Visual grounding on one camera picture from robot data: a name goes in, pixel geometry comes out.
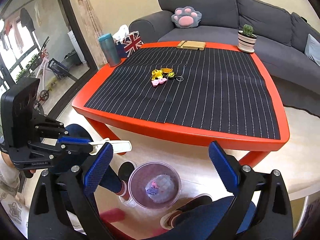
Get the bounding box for yellow smiley badge reel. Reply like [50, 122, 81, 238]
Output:
[167, 72, 184, 82]

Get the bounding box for pink bicycle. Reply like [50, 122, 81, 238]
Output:
[34, 36, 49, 114]

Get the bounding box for person leg blue trousers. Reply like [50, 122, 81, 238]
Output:
[57, 123, 257, 240]

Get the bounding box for red coffee table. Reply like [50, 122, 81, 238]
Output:
[72, 41, 290, 166]

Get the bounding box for dark striped table mat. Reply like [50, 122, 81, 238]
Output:
[85, 47, 280, 139]

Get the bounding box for yellow duck toy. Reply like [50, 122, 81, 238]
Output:
[151, 69, 163, 81]

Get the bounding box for teal tumbler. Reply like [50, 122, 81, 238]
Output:
[98, 33, 121, 67]

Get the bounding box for union jack tissue box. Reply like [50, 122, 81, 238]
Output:
[112, 24, 144, 59]

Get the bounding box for orange yellow cat tag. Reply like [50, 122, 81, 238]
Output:
[161, 67, 173, 74]

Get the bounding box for wooden phone stand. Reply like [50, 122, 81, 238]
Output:
[176, 41, 206, 51]

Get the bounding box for potted cactus striped pot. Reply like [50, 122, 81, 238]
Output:
[238, 24, 257, 54]

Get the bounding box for dark grey sofa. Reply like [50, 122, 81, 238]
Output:
[129, 0, 319, 93]

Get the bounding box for light blue pillow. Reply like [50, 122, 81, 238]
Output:
[304, 34, 320, 66]

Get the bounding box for cat paw cushion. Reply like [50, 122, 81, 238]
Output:
[171, 7, 202, 29]

